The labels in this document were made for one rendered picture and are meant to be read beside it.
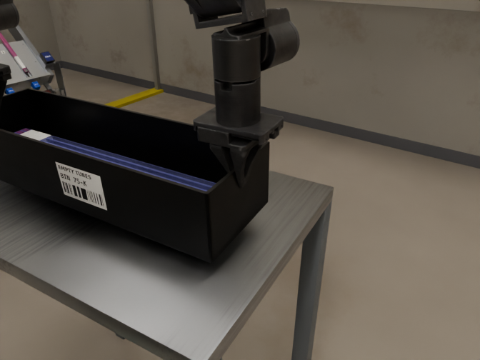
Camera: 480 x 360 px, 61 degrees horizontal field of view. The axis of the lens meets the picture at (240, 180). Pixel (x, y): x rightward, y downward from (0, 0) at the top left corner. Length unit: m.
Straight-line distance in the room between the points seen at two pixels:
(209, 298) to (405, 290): 1.35
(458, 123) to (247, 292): 2.45
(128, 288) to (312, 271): 0.43
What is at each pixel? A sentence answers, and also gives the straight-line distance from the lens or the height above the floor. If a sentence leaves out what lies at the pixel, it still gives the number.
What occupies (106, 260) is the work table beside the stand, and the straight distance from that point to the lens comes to 0.65.
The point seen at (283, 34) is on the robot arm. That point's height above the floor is 1.11.
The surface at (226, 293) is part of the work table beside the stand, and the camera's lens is 0.57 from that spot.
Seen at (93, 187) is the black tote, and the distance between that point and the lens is 0.65.
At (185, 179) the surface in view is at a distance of 0.66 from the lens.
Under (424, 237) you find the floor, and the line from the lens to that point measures 2.16.
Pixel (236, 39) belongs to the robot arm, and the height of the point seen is 1.11.
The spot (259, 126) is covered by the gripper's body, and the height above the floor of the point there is 1.01.
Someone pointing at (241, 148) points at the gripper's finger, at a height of 0.99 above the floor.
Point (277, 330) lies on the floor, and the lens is 1.58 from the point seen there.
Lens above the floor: 1.20
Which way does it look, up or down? 30 degrees down
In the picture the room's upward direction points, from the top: straight up
